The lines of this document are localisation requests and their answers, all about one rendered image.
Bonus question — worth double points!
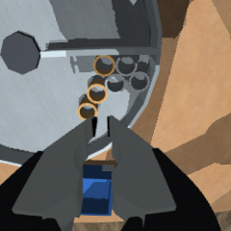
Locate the blue open crate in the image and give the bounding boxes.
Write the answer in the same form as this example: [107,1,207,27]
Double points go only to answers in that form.
[81,165,115,216]

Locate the bronze bushing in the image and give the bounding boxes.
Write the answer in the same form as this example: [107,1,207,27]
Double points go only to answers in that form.
[93,55,116,77]
[87,79,108,103]
[77,98,98,120]

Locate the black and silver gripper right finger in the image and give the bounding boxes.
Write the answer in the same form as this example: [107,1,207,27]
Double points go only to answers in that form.
[107,115,221,231]

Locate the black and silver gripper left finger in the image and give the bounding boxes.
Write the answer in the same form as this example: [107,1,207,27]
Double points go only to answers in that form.
[0,115,97,231]

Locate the grey metal bushing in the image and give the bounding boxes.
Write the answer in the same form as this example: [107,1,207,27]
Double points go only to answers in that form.
[115,55,138,76]
[127,68,150,92]
[105,70,126,94]

